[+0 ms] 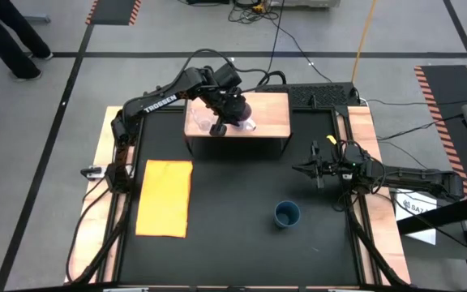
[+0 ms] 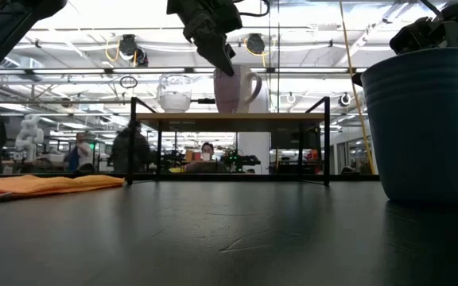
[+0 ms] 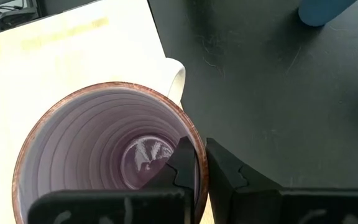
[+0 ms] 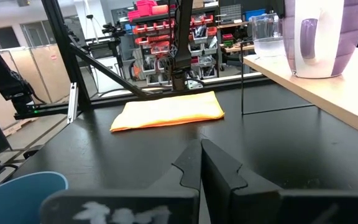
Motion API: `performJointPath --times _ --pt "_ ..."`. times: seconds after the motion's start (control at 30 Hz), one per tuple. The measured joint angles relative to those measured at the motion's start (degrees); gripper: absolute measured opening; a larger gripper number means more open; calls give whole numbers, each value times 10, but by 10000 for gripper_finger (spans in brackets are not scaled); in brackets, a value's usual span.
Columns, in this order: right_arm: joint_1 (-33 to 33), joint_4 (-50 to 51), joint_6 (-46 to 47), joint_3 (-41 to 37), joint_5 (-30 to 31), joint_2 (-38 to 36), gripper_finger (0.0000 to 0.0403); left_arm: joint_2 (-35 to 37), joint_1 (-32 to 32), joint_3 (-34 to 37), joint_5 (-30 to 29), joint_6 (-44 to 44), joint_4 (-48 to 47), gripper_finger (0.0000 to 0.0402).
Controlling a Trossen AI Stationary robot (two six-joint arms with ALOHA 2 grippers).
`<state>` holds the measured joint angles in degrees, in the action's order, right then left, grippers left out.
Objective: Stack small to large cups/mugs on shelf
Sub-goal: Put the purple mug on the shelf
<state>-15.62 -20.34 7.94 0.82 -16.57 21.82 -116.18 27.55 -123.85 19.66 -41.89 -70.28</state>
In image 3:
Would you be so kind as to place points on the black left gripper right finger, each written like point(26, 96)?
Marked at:
point(225, 174)

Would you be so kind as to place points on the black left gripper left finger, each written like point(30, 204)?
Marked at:
point(179, 168)

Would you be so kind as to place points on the blue plastic cup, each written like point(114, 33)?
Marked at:
point(322, 11)

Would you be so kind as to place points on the wooden shelf with black legs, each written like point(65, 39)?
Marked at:
point(73, 46)

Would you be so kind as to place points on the black perforated computer case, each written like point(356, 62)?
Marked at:
point(57, 4)

